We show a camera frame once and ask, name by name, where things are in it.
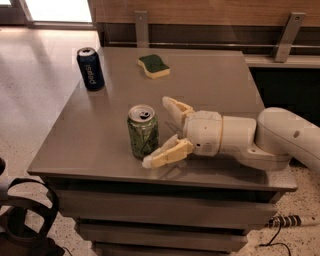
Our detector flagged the right metal bracket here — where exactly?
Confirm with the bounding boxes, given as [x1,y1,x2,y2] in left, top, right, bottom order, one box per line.
[272,12,306,63]

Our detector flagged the black cable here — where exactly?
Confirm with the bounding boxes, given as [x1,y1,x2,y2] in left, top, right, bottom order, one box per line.
[258,223,293,256]

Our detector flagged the blue pepsi can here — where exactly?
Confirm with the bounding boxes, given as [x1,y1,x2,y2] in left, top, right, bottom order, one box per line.
[77,47,105,91]

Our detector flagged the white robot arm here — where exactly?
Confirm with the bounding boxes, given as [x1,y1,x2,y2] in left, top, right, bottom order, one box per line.
[142,97,320,171]

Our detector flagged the left metal bracket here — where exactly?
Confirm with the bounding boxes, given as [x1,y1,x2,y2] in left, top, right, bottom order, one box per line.
[134,11,149,48]

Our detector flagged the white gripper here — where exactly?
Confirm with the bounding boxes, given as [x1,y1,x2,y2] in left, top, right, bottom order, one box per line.
[142,96,223,169]

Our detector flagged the metal bracket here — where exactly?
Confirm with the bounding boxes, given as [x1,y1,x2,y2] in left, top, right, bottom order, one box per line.
[272,12,306,63]
[134,11,149,48]

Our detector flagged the black headphones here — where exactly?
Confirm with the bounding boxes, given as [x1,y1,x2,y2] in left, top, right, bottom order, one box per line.
[0,178,65,256]

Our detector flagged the grey drawer cabinet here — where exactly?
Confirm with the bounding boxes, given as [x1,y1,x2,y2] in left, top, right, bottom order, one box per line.
[26,46,299,256]

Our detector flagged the wooden counter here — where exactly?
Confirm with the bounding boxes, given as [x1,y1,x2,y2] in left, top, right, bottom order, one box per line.
[88,0,320,68]

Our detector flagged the white power strip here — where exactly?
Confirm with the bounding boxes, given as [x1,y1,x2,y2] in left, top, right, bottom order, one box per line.
[266,214,320,229]

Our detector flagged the green soda can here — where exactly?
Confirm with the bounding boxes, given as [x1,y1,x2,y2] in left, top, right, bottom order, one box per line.
[127,104,159,159]

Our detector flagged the green yellow sponge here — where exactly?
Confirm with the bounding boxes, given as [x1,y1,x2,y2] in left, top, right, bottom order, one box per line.
[138,54,170,79]

